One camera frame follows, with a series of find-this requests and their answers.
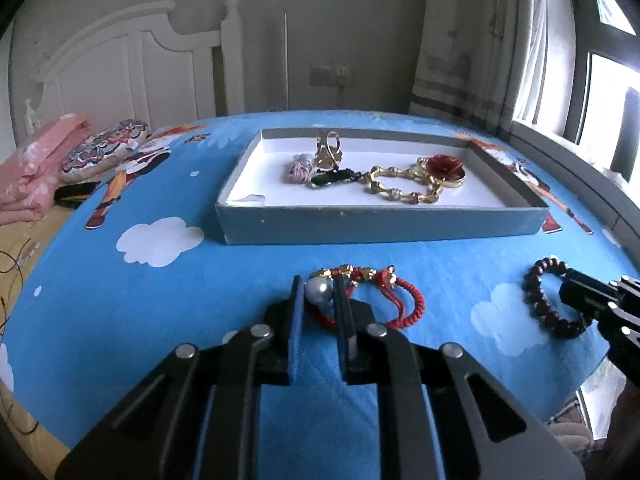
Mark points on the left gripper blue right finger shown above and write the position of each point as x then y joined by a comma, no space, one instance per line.
346,331

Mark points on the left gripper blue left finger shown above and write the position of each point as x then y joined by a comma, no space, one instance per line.
295,333

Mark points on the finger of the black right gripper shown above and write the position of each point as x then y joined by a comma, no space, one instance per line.
619,321
586,294

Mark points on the green jade pendant charm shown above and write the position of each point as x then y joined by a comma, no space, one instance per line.
325,178

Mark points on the grey white jewelry tray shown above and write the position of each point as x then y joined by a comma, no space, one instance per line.
258,205

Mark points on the pink knotted charm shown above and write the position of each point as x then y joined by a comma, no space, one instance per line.
300,170

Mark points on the gold red rose compact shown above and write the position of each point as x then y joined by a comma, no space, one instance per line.
445,170

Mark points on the black yellow folded fan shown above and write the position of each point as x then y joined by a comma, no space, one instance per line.
73,195

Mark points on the thin metal pole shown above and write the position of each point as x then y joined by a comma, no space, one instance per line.
286,61

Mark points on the patterned round cushion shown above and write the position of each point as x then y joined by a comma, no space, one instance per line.
103,151

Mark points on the grey striped curtain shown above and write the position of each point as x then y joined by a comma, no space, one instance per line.
472,61

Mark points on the white bed headboard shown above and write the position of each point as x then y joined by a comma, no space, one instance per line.
132,64

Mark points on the yellow floral bedsheet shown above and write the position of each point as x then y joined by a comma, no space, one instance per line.
22,245

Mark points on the folded pink quilt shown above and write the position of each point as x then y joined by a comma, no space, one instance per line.
31,175

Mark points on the gold ring ornament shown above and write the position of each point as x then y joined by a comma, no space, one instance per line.
328,154

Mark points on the wall power socket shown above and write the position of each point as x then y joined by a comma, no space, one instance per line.
328,76

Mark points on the window frame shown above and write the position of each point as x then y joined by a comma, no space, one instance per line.
581,81

